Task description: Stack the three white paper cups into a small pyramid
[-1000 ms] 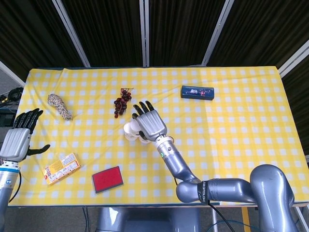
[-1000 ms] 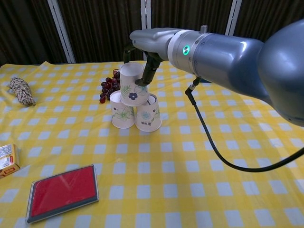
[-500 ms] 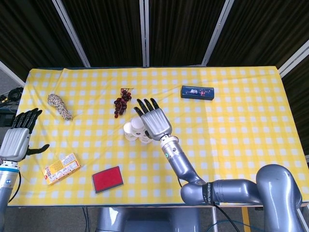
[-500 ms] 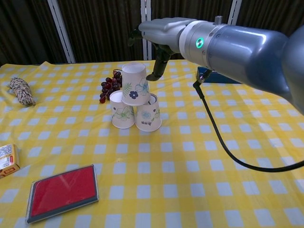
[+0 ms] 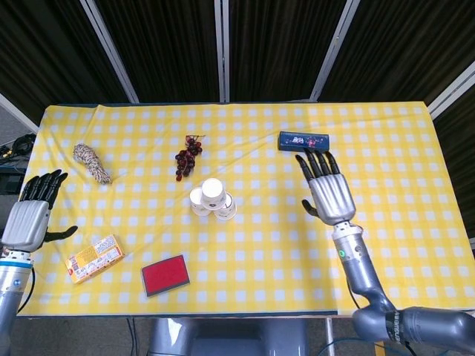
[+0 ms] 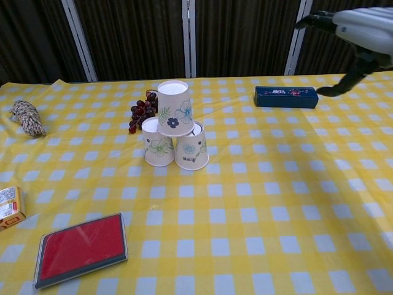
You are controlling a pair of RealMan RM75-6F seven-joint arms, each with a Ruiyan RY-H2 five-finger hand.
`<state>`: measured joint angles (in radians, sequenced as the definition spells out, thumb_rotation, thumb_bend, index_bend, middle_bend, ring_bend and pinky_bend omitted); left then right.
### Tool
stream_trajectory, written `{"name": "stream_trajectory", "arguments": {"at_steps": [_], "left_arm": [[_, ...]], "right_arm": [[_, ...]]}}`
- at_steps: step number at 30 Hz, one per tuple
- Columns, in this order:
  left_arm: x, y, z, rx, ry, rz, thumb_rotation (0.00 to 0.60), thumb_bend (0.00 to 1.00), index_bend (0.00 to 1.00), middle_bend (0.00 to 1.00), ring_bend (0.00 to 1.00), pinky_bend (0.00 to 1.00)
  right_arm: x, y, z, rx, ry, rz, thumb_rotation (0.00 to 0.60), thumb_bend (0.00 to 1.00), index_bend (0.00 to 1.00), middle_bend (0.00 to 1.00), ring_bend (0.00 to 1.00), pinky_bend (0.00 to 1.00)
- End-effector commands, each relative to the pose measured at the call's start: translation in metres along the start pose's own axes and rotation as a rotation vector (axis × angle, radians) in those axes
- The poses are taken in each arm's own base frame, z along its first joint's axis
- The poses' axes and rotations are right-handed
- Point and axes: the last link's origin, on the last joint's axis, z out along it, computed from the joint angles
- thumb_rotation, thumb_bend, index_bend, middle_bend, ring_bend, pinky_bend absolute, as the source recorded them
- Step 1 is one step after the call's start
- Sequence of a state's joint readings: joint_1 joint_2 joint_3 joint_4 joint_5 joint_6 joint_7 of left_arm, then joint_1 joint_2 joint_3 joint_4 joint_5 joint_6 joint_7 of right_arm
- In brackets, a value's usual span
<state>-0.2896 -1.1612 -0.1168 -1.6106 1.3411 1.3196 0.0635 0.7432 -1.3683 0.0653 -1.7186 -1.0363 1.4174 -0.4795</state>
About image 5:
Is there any black cable pile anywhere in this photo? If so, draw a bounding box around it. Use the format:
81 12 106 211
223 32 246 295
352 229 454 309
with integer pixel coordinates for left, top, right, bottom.
0 133 37 162

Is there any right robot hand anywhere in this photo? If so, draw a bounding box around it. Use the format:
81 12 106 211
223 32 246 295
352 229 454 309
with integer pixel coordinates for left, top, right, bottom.
295 148 356 226

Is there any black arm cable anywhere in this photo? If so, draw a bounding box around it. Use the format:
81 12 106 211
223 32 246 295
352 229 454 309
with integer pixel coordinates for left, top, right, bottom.
16 265 37 316

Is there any white partition frame post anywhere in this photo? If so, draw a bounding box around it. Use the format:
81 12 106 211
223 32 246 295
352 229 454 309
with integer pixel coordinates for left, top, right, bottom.
79 0 140 104
309 0 359 102
213 0 231 103
426 70 475 119
0 91 40 134

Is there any white cup blue flower print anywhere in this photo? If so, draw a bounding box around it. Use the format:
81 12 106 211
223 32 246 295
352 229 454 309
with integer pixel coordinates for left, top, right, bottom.
200 178 226 211

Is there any white cup green leaf print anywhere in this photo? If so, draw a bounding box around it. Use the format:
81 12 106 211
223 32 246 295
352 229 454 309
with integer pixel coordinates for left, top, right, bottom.
189 187 211 217

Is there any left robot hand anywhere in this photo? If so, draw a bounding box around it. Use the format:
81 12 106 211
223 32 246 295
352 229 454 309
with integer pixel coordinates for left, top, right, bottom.
3 168 79 253

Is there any yellow white checkered tablecloth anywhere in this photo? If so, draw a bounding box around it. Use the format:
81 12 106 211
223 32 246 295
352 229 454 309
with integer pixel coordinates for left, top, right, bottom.
16 102 475 318

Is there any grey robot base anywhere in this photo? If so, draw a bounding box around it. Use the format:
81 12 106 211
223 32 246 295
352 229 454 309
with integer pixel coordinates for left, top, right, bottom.
148 317 309 356

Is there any red ink pad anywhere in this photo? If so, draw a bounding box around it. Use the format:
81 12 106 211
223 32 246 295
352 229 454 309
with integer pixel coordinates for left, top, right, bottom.
140 254 191 298

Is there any yellow cardboard box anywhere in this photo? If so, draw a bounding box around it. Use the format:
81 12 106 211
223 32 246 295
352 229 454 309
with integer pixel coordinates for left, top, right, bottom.
65 234 125 286

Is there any twisted beige rope bundle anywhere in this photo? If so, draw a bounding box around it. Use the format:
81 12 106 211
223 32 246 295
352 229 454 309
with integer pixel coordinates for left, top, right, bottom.
72 143 113 185

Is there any blue floor cable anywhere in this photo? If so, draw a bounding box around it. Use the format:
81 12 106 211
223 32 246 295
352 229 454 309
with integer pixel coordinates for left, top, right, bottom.
326 335 387 356

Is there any dark red grape bunch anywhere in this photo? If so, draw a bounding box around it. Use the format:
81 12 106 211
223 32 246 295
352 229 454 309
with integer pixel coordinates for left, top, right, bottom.
174 133 207 182

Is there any white table leg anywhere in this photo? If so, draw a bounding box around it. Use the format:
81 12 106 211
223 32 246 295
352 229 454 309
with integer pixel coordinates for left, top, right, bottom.
325 317 335 356

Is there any black ribbed partition panel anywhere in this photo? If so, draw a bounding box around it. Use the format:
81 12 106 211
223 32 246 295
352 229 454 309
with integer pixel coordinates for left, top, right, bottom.
228 0 348 102
94 0 223 104
0 0 127 112
322 0 475 107
432 99 475 238

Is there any white cup black-lined base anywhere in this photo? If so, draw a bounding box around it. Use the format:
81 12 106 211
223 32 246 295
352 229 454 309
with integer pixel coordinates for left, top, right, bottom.
214 192 238 221

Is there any dark blue printed box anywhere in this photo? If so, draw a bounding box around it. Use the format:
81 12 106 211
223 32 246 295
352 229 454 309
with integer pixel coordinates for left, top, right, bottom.
278 131 330 154

